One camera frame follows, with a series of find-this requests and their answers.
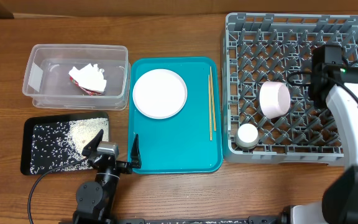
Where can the white round plate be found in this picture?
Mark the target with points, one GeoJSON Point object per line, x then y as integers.
{"type": "Point", "coordinates": [159, 94]}

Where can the wooden chopstick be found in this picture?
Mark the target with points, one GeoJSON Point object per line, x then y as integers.
{"type": "Point", "coordinates": [210, 111]}
{"type": "Point", "coordinates": [212, 97]}

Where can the white rice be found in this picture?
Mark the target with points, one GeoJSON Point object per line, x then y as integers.
{"type": "Point", "coordinates": [62, 142]}

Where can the red snack wrapper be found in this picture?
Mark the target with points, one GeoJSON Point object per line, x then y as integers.
{"type": "Point", "coordinates": [89, 92]}

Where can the white napkin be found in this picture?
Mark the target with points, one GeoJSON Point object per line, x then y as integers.
{"type": "Point", "coordinates": [90, 78]}

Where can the white pink bowl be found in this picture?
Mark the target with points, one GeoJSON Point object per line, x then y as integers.
{"type": "Point", "coordinates": [274, 99]}

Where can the grey dish rack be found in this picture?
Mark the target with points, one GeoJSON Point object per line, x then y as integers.
{"type": "Point", "coordinates": [258, 48]}

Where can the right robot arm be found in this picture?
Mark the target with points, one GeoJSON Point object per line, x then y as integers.
{"type": "Point", "coordinates": [334, 85]}

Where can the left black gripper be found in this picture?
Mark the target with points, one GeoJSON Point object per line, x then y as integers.
{"type": "Point", "coordinates": [127, 167]}

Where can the black tray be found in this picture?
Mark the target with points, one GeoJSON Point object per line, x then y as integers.
{"type": "Point", "coordinates": [31, 122]}

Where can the teal plastic tray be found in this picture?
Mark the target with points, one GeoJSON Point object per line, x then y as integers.
{"type": "Point", "coordinates": [180, 144]}

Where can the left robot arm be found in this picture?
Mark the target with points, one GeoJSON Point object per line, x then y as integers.
{"type": "Point", "coordinates": [95, 198]}

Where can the white paper cup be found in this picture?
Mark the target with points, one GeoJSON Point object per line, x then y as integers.
{"type": "Point", "coordinates": [247, 136]}

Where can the clear plastic bin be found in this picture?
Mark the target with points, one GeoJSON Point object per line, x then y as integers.
{"type": "Point", "coordinates": [47, 81]}

